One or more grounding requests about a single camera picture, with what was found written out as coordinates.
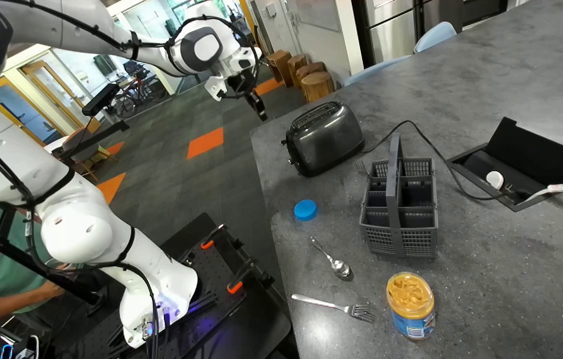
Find black and orange clamp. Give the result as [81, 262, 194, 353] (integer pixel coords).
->
[199, 224, 243, 251]
[226, 257, 275, 295]

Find silver spoon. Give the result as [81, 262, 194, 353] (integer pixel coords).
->
[310, 236, 354, 280]

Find blue round lid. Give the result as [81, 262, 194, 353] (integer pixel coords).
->
[294, 199, 318, 221]

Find black cable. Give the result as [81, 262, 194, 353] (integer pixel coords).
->
[361, 120, 532, 201]

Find black table power box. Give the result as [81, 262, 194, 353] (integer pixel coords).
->
[447, 117, 563, 212]

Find row of wooden stump stools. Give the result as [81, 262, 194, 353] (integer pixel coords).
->
[267, 49, 336, 104]

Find whiteboard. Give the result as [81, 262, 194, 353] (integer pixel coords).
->
[295, 0, 342, 32]

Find peanut butter jar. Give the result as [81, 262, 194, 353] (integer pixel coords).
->
[386, 272, 436, 340]

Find camera on mount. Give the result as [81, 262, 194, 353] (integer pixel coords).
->
[52, 83, 130, 161]

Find light blue chair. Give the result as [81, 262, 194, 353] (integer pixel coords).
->
[413, 21, 457, 54]
[344, 55, 411, 87]

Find stainless steel refrigerator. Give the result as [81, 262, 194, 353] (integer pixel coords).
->
[351, 0, 464, 69]

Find bicycle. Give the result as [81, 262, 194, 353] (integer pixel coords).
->
[111, 69, 168, 118]

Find grey cutlery basket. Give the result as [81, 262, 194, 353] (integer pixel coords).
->
[359, 133, 439, 259]

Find black toaster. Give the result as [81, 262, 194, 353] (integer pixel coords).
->
[281, 101, 366, 177]

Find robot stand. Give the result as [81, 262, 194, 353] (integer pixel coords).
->
[37, 212, 293, 359]

